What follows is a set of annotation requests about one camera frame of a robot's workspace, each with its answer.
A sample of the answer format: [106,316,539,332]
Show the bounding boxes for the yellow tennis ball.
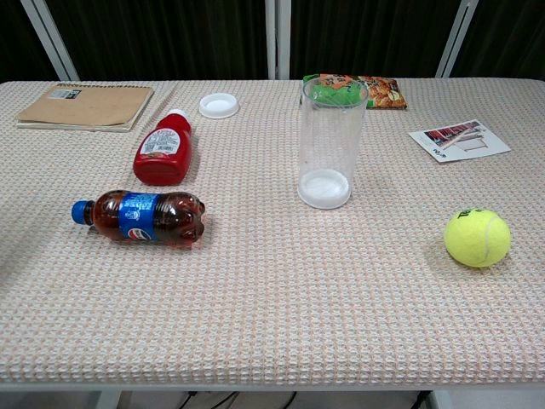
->
[444,208,512,268]

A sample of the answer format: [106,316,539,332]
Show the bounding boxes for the clear plastic tube container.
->
[296,76,370,210]

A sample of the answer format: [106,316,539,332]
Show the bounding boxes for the beige waffle-weave tablecloth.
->
[0,77,545,386]

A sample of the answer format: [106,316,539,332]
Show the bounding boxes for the white round plastic lid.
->
[198,92,240,120]

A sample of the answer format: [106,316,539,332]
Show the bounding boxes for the red ketchup squeeze bottle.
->
[132,108,193,187]

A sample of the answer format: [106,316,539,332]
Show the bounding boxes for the Pepsi cola plastic bottle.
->
[71,189,207,251]

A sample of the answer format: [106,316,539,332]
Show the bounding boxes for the green orange snack bag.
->
[302,72,409,111]

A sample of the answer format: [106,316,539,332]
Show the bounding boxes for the white printed paper card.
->
[408,118,512,164]

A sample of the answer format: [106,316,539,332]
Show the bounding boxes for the dark pleated curtain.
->
[0,0,545,84]

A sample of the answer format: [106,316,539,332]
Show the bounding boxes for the brown kraft spiral notebook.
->
[15,82,156,134]

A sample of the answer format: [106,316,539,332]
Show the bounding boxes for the white upright metal frame post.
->
[264,0,292,81]

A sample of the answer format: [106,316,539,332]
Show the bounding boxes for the white slanted metal frame post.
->
[434,0,479,79]
[20,0,81,83]

